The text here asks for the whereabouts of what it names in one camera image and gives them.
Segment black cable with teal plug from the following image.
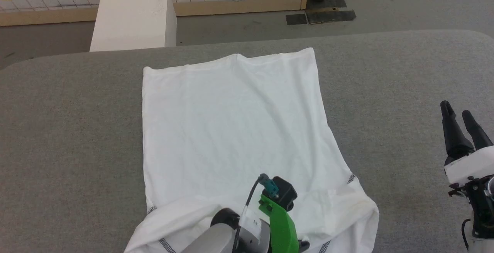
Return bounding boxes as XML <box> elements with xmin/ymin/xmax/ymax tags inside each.
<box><xmin>232</xmin><ymin>174</ymin><xmax>279</xmax><ymax>253</ymax></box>

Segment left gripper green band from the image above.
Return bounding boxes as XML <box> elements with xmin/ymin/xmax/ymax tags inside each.
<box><xmin>257</xmin><ymin>194</ymin><xmax>310</xmax><ymax>253</ymax></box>

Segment white garment with grey stitching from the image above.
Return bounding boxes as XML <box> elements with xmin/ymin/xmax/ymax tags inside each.
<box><xmin>123</xmin><ymin>47</ymin><xmax>380</xmax><ymax>253</ymax></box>

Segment white rectangular box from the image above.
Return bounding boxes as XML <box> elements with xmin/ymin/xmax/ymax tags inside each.
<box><xmin>90</xmin><ymin>0</ymin><xmax>177</xmax><ymax>52</ymax></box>

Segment black floor plates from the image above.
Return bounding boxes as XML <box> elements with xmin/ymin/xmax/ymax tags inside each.
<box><xmin>286</xmin><ymin>0</ymin><xmax>357</xmax><ymax>25</ymax></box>

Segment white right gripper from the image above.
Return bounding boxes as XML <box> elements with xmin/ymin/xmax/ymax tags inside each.
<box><xmin>440</xmin><ymin>100</ymin><xmax>494</xmax><ymax>186</ymax></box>

